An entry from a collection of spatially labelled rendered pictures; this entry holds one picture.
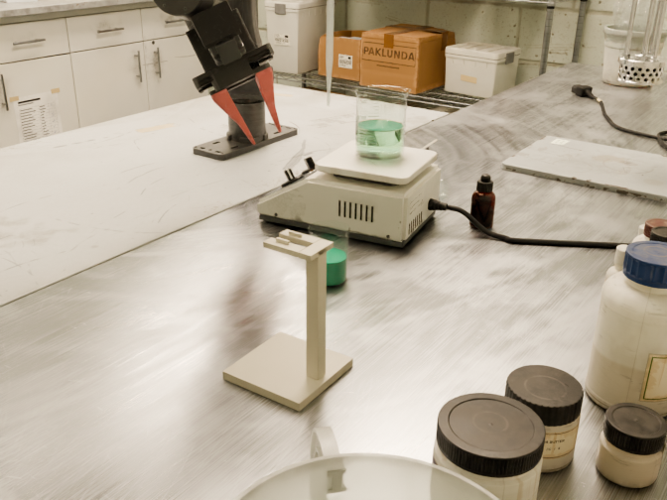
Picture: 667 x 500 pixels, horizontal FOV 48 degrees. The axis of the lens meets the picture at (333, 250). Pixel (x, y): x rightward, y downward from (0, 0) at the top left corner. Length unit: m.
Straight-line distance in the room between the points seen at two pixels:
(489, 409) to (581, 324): 0.28
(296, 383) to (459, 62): 2.68
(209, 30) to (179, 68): 3.08
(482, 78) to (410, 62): 0.30
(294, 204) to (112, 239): 0.22
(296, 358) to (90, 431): 0.18
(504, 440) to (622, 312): 0.17
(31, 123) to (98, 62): 0.43
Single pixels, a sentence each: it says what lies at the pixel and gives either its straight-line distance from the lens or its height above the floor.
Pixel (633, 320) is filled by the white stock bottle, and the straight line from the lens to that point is 0.60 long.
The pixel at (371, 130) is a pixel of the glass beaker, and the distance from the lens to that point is 0.89.
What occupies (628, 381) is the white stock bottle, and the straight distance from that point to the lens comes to 0.63.
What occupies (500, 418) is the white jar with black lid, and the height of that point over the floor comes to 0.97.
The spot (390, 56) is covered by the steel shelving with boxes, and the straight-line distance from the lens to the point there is 3.25.
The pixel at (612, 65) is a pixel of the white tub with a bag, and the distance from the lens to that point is 1.87.
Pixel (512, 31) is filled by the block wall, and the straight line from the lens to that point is 3.45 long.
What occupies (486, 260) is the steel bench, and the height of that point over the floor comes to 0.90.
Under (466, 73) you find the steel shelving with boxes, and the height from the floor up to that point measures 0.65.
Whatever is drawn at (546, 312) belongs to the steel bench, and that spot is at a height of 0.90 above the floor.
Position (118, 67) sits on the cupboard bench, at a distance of 3.66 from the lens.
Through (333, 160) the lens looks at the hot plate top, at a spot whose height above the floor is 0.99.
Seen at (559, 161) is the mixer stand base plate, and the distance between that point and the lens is 1.22.
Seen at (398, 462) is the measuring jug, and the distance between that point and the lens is 0.33.
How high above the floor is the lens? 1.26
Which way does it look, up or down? 25 degrees down
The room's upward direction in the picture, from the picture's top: 1 degrees clockwise
